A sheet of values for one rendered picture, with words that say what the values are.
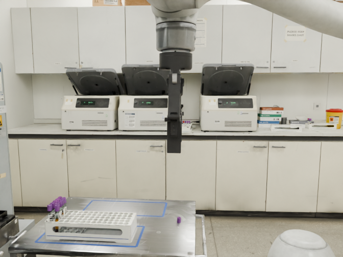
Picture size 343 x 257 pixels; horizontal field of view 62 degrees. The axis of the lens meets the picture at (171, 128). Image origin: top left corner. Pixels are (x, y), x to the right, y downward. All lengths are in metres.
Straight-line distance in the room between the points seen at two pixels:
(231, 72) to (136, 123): 1.13
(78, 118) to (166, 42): 2.50
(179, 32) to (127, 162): 2.46
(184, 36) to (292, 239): 0.53
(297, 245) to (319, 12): 0.50
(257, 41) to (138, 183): 1.94
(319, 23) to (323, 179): 2.74
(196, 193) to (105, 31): 1.96
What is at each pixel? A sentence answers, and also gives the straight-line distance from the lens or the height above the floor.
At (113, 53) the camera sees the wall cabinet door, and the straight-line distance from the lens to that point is 3.27.
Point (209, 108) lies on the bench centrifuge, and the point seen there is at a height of 1.13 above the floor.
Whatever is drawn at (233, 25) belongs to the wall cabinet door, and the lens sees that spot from 3.26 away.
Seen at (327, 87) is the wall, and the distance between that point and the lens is 3.86.
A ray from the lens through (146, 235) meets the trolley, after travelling 1.07.
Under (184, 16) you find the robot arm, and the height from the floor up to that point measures 1.47.
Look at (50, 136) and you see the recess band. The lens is 3.26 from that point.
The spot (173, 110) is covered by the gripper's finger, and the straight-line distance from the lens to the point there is 0.58.
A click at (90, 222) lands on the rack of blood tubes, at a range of 1.05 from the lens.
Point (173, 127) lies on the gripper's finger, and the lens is 0.60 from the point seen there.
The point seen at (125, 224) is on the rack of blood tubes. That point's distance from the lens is 1.03.
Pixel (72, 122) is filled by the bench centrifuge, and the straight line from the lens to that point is 3.11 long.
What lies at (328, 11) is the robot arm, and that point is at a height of 1.47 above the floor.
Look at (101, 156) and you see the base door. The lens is 3.06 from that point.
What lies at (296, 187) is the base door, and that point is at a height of 0.34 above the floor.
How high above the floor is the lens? 1.32
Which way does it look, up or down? 8 degrees down
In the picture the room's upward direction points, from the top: straight up
